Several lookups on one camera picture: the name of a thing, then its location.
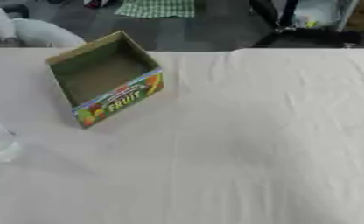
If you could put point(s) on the open cardboard box green inside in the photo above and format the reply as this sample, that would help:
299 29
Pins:
103 77

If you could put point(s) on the green white checked cloth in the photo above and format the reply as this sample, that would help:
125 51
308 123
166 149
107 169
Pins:
157 8

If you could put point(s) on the black tripod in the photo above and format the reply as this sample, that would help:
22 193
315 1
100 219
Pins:
274 13

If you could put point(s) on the white plastic bag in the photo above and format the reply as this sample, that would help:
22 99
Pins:
317 13

